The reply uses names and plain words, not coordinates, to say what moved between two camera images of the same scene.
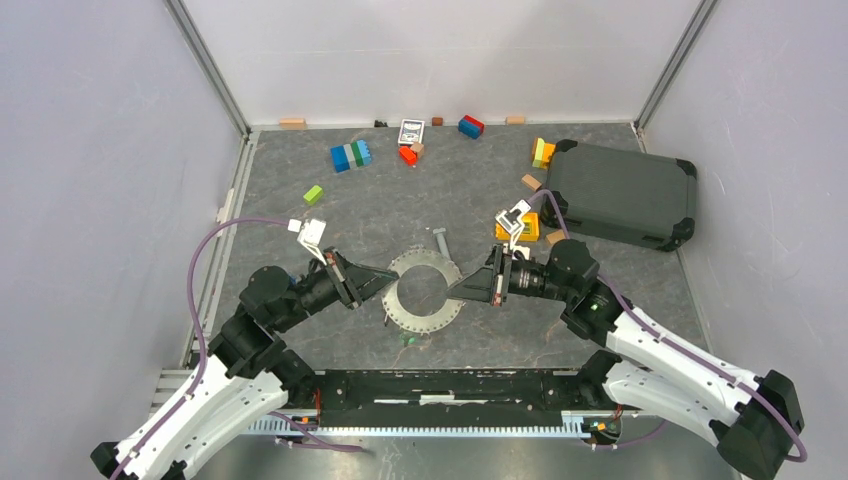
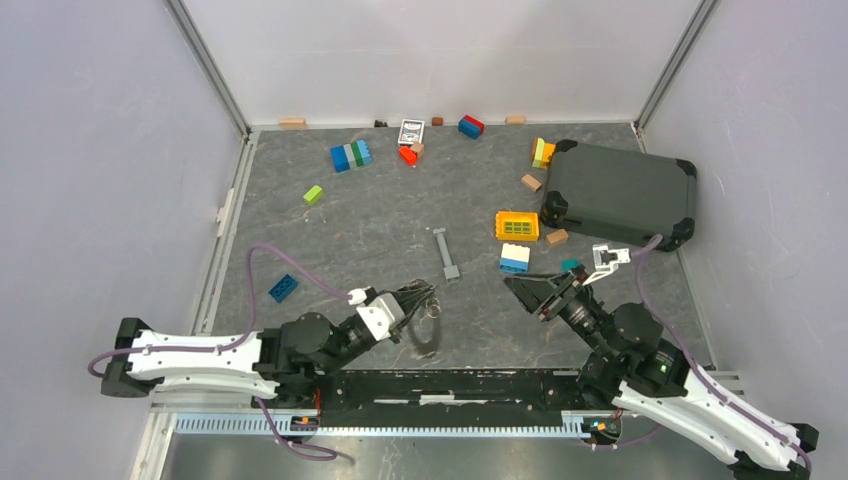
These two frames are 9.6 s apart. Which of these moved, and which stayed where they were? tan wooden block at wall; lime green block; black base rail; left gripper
Moved: left gripper
Stayed: black base rail; tan wooden block at wall; lime green block
